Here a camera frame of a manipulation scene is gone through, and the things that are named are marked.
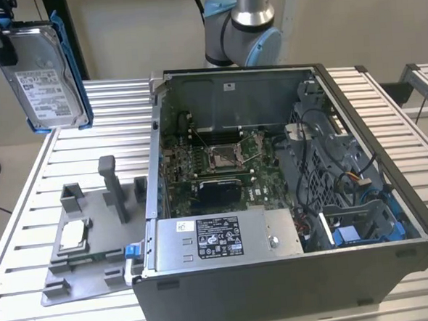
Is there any yellow red power wire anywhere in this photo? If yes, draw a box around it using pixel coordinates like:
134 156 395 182
336 168 373 198

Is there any black vertical post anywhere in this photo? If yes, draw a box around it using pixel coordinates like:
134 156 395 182
40 0 91 84

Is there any black RAM slot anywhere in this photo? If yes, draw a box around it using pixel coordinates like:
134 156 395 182
189 131 243 140
189 126 243 136

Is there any silver power supply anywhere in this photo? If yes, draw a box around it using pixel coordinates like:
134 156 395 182
152 208 305 274

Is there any silver CPU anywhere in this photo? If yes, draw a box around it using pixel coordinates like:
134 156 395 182
56 221 89 251

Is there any hard disk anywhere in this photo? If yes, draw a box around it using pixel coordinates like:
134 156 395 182
0 7 95 137

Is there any blue disk bay tray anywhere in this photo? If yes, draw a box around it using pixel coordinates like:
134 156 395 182
332 224 369 249

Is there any grey metal disk bay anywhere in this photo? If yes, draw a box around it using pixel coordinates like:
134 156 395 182
271 95 423 254

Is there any thin metal locking lever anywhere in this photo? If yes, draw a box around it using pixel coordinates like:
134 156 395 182
188 123 211 151

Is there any green motherboard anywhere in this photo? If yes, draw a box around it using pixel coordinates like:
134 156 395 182
160 126 297 217

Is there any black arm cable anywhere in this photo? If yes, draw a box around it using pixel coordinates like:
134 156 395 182
188 0 206 25

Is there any grey parts rack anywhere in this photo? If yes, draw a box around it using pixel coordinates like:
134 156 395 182
32 153 157 307

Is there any blue data wire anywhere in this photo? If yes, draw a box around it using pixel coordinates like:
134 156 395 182
359 184 399 211

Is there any metal socket cover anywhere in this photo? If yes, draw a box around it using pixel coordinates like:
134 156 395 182
239 134 268 163

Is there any black graphics card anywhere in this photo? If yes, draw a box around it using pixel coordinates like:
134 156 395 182
196 176 245 206

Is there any long black wire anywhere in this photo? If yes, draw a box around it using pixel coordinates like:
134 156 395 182
291 105 349 214

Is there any CPU socket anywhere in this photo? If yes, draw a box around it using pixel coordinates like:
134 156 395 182
207 144 239 171

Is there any black PC case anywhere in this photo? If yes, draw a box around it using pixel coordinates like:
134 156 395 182
119 54 428 321

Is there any metal slat side table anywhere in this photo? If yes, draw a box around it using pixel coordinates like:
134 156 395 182
398 62 428 121

